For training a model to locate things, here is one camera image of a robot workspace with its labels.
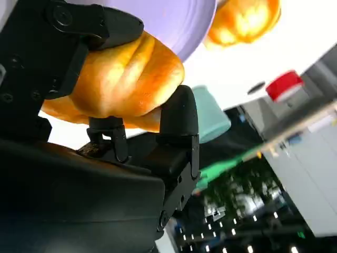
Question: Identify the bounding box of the black oval table grommet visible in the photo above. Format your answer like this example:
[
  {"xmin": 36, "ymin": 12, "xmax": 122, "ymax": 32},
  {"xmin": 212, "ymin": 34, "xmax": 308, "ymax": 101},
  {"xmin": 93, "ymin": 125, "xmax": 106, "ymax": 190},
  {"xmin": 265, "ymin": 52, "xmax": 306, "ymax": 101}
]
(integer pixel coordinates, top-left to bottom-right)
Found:
[{"xmin": 247, "ymin": 81, "xmax": 266, "ymax": 94}]

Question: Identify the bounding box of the orange toy bread roll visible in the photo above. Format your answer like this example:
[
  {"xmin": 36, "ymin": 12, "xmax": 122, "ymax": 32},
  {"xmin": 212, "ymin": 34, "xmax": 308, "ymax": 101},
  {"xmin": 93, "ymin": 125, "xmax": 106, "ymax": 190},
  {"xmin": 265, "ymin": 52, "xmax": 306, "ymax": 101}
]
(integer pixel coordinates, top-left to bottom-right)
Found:
[
  {"xmin": 202, "ymin": 0, "xmax": 282, "ymax": 51},
  {"xmin": 41, "ymin": 31, "xmax": 185, "ymax": 134}
]

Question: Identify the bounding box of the black backdrop cloth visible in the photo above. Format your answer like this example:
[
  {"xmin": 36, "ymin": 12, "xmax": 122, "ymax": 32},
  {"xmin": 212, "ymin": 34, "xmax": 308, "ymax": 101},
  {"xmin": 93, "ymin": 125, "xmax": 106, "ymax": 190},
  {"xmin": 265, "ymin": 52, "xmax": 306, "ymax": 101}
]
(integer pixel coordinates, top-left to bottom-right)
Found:
[{"xmin": 200, "ymin": 105, "xmax": 264, "ymax": 171}]

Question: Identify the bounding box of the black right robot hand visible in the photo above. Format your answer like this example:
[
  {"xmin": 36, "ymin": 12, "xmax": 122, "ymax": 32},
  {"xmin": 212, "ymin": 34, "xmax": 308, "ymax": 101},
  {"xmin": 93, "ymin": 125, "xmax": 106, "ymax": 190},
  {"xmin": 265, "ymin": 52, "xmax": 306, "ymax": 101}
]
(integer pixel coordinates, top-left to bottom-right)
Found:
[{"xmin": 0, "ymin": 0, "xmax": 201, "ymax": 253}]

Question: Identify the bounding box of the green cloth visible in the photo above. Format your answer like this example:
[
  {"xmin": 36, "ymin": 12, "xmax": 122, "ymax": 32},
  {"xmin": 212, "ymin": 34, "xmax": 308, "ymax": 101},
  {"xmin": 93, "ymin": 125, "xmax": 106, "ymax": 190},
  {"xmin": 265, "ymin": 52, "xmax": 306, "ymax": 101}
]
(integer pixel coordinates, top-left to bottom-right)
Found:
[{"xmin": 196, "ymin": 147, "xmax": 264, "ymax": 191}]

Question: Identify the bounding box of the pale green mug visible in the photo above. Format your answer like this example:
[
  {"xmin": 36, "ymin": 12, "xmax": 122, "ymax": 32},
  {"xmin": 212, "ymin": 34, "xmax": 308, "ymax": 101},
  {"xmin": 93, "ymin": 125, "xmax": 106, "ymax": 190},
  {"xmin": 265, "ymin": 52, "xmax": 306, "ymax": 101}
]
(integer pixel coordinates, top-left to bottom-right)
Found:
[{"xmin": 191, "ymin": 84, "xmax": 232, "ymax": 144}]

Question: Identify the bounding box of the lilac plate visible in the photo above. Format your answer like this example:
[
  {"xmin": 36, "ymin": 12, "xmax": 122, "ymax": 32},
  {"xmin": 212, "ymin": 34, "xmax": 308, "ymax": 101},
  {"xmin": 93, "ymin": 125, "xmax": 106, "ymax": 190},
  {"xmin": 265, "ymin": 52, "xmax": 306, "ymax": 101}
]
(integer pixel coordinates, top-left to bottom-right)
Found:
[{"xmin": 89, "ymin": 0, "xmax": 218, "ymax": 63}]

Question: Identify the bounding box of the white cabinet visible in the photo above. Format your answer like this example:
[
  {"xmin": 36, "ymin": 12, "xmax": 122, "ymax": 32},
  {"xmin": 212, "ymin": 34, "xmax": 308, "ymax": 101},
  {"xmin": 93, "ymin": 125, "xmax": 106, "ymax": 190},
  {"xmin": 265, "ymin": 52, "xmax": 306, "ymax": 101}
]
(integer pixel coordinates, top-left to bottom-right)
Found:
[{"xmin": 263, "ymin": 115, "xmax": 337, "ymax": 238}]

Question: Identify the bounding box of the red round object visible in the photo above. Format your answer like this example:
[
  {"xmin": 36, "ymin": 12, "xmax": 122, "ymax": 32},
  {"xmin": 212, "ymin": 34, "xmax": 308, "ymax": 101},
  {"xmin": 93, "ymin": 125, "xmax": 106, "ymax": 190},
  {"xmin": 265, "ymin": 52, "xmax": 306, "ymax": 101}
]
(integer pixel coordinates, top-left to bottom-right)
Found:
[{"xmin": 265, "ymin": 70, "xmax": 305, "ymax": 103}]

